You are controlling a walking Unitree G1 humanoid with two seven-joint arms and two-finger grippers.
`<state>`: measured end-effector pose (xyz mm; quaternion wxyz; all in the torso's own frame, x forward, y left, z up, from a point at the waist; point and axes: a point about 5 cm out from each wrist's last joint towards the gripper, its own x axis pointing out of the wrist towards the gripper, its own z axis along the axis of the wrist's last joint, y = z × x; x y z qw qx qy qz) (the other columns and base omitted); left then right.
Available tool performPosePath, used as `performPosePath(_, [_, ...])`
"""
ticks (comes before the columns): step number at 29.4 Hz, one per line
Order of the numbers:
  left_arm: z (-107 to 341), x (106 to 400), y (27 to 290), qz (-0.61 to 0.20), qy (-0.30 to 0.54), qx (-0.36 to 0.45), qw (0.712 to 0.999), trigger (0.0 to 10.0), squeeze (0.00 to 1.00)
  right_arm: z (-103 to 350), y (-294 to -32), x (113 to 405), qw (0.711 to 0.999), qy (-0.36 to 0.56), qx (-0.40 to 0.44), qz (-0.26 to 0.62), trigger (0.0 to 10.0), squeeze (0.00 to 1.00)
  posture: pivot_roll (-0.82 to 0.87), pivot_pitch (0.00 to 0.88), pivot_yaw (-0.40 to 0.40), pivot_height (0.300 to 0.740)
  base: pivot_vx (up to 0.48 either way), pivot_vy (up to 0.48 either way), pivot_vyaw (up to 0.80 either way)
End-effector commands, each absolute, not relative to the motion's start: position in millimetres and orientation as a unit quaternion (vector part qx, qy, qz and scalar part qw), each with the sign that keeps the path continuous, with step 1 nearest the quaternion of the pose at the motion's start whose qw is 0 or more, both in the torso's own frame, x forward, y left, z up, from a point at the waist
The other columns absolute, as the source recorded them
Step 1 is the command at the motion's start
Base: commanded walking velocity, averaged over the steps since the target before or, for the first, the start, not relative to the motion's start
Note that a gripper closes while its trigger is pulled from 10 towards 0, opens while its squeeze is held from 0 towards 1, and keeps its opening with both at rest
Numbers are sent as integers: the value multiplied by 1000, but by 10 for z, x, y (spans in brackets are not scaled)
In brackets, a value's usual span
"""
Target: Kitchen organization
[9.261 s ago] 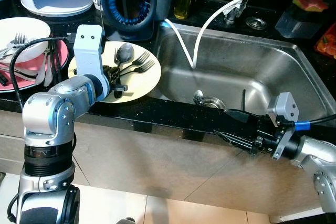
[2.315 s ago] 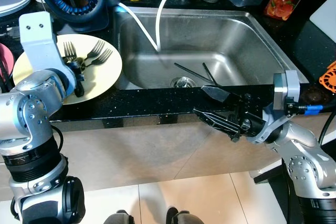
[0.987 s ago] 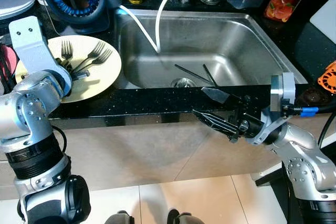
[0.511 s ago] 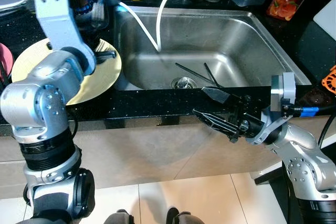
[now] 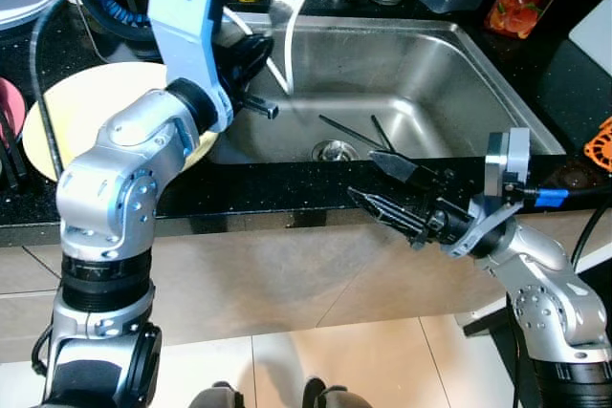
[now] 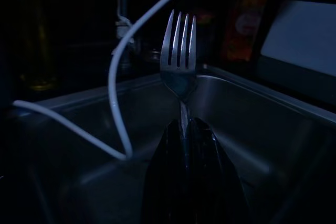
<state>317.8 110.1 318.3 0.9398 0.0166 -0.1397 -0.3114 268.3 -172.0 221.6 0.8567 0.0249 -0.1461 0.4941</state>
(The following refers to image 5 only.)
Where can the black chopstick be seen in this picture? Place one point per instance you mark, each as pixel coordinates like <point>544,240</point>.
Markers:
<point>382,131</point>
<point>349,131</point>

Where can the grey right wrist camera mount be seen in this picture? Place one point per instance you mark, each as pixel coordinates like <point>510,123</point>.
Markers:
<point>505,155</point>

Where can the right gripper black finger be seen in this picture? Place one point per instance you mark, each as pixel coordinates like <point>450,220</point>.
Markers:
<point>392,210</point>
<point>402,171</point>

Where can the grey robot left leg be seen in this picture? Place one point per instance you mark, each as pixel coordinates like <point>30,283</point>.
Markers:
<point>215,397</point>

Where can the pale blue left wrist camera mount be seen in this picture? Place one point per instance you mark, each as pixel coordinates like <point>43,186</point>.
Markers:
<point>186,16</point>

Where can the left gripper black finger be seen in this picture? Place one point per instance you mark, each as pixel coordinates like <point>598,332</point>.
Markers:
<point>262,50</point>

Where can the pale yellow round plate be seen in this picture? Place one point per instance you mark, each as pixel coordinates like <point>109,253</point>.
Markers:
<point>86,112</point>

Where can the pink bowl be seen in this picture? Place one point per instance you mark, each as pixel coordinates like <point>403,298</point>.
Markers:
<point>10,107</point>

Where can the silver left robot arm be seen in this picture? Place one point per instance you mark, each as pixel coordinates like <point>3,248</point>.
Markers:
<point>115,198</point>

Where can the orange silicone trivet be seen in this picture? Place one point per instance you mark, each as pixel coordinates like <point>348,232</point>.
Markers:
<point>601,145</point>

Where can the stainless steel sink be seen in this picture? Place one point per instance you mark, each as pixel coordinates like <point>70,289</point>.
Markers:
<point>430,74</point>

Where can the beige base cabinet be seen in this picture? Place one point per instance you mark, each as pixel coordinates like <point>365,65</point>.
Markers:
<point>287,265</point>

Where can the metal sink drain strainer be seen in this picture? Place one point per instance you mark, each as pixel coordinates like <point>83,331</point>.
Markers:
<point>333,150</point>

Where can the white cutting board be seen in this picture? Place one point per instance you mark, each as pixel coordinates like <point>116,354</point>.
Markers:
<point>595,35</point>

